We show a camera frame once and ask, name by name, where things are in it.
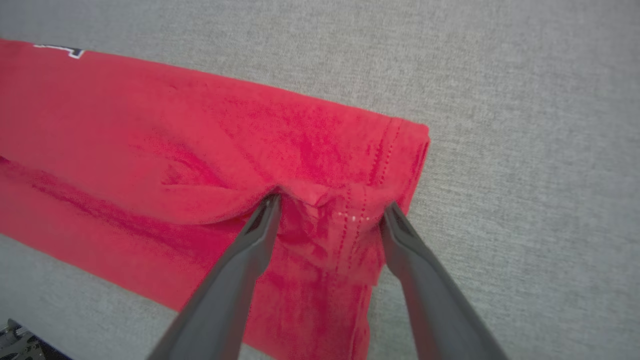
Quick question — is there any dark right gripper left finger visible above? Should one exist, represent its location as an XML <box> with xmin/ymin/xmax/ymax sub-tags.
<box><xmin>145</xmin><ymin>192</ymin><xmax>283</xmax><ymax>360</ymax></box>

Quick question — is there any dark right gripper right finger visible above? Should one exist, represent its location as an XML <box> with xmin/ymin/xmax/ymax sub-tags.
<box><xmin>380</xmin><ymin>201</ymin><xmax>511</xmax><ymax>360</ymax></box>

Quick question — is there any red white basketball jersey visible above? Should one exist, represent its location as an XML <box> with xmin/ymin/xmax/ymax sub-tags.
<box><xmin>0</xmin><ymin>39</ymin><xmax>431</xmax><ymax>360</ymax></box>

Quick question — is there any dark grey metal part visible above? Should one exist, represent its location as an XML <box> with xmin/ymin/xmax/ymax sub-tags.
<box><xmin>0</xmin><ymin>319</ymin><xmax>71</xmax><ymax>360</ymax></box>

